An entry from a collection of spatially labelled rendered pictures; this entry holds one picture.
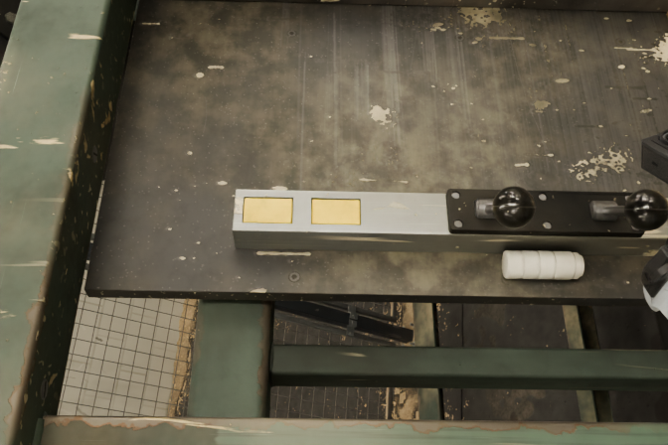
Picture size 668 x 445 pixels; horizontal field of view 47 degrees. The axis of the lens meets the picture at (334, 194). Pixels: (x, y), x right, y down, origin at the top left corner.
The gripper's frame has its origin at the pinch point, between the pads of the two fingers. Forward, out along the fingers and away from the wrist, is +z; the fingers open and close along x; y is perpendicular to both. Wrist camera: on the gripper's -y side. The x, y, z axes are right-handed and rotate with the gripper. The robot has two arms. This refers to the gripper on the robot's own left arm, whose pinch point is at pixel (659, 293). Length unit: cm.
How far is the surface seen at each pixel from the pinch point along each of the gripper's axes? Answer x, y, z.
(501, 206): -10.3, -11.2, -3.1
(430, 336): 16, -41, 122
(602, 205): 4.0, -12.0, 6.0
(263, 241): -29.2, -22.1, 10.3
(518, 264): -5.9, -10.2, 9.3
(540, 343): 71, -47, 191
